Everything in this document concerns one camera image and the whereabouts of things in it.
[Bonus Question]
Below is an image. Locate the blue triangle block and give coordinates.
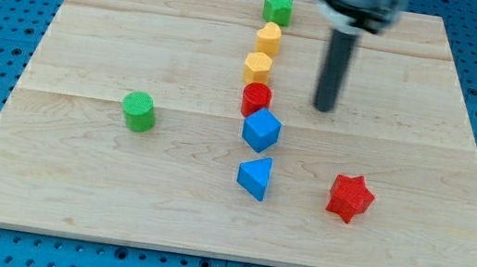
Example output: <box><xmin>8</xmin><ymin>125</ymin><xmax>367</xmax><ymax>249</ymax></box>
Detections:
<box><xmin>236</xmin><ymin>158</ymin><xmax>273</xmax><ymax>201</ymax></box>

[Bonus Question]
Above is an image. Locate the red star block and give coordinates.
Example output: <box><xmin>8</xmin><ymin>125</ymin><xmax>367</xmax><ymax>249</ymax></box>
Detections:
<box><xmin>325</xmin><ymin>174</ymin><xmax>374</xmax><ymax>224</ymax></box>

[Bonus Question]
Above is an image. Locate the green star block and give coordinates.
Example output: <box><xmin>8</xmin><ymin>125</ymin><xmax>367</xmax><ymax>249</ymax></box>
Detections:
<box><xmin>262</xmin><ymin>0</ymin><xmax>294</xmax><ymax>27</ymax></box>

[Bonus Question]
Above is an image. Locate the blue cube block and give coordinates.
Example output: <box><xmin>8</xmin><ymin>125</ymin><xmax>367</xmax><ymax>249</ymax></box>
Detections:
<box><xmin>242</xmin><ymin>108</ymin><xmax>282</xmax><ymax>152</ymax></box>

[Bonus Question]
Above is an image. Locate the red cylinder block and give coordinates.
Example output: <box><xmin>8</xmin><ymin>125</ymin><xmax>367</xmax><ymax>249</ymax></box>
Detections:
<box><xmin>240</xmin><ymin>83</ymin><xmax>273</xmax><ymax>117</ymax></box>

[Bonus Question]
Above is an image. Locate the yellow hexagon block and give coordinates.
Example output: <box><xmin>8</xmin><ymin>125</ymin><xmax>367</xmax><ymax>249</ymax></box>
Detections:
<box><xmin>243</xmin><ymin>52</ymin><xmax>273</xmax><ymax>84</ymax></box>

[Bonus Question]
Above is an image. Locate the light wooden board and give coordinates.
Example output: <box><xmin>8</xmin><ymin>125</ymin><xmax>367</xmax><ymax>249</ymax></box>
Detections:
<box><xmin>0</xmin><ymin>0</ymin><xmax>477</xmax><ymax>267</ymax></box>

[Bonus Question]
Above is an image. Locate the yellow heart block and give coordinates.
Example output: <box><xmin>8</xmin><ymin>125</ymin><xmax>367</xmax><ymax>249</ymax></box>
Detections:
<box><xmin>254</xmin><ymin>22</ymin><xmax>282</xmax><ymax>57</ymax></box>

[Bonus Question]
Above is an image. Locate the green cylinder block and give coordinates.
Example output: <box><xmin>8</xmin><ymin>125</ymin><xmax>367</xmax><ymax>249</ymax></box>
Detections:
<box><xmin>121</xmin><ymin>91</ymin><xmax>156</xmax><ymax>133</ymax></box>

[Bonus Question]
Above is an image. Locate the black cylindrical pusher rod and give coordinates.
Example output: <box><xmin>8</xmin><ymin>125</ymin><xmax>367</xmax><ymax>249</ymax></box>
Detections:
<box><xmin>313</xmin><ymin>29</ymin><xmax>358</xmax><ymax>113</ymax></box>

